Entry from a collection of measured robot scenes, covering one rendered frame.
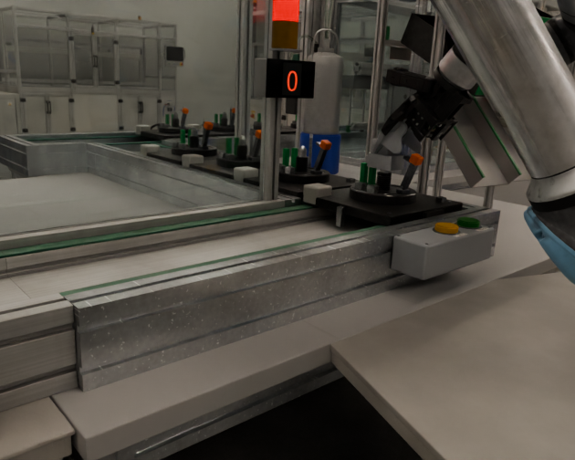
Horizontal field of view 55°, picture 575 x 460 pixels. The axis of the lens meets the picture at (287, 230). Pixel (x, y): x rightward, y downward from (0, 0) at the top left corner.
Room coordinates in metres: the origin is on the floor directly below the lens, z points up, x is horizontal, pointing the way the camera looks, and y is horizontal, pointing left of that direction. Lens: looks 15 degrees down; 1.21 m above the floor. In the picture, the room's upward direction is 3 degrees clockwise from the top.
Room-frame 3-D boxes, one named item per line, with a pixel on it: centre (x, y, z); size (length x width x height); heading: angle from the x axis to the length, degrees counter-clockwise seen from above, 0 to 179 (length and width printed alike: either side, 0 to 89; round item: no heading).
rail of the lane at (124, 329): (0.86, -0.09, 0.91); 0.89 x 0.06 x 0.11; 132
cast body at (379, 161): (1.17, -0.19, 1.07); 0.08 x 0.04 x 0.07; 42
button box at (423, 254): (0.94, -0.28, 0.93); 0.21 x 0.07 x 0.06; 132
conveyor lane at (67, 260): (0.98, 0.04, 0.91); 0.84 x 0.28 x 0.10; 132
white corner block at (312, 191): (1.17, -0.06, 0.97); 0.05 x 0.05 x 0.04; 42
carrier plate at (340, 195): (1.16, -0.20, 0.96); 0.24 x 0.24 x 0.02; 42
